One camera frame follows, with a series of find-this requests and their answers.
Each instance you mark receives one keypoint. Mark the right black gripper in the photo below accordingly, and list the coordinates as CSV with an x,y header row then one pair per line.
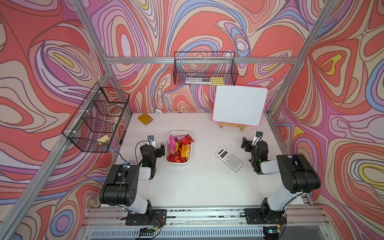
x,y
248,144

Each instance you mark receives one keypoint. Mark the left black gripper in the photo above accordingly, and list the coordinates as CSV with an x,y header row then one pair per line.
x,y
157,151

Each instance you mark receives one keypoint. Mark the yellow tea bag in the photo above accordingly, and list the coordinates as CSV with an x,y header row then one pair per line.
x,y
177,148
186,151

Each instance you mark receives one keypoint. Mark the white plastic storage box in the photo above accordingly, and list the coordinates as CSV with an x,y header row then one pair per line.
x,y
175,134

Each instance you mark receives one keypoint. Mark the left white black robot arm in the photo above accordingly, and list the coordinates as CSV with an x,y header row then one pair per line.
x,y
121,185

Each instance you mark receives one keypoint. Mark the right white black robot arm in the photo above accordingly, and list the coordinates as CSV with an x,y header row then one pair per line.
x,y
297,174

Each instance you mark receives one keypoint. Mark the white grey calculator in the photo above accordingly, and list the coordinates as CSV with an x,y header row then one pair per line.
x,y
229,159

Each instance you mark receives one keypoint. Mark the wooden easel stand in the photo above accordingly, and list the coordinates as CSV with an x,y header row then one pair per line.
x,y
241,127

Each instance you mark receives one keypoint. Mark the yellow square pad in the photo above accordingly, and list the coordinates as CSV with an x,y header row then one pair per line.
x,y
145,119

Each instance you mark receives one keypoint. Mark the yellow sticky note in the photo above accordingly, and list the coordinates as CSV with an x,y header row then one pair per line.
x,y
103,140

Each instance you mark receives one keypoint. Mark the pink framed whiteboard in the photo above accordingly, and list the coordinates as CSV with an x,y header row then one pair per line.
x,y
241,105

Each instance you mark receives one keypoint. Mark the green circuit board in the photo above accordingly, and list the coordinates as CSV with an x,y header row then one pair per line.
x,y
147,231

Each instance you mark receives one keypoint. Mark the yellow block in basket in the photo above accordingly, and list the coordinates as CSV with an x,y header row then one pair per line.
x,y
217,81

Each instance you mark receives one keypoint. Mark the left black wire basket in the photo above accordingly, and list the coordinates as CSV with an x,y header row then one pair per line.
x,y
99,114

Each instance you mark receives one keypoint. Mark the black wire basket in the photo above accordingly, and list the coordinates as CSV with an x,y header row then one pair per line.
x,y
197,67
99,114

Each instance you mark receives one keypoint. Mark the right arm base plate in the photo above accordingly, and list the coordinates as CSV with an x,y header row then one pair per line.
x,y
258,216

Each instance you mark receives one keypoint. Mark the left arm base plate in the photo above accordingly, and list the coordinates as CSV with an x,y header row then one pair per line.
x,y
157,218

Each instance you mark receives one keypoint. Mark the aluminium front rail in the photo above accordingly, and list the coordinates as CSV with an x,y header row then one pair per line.
x,y
304,222

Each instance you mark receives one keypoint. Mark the back black wire basket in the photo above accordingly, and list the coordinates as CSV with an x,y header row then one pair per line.
x,y
197,67

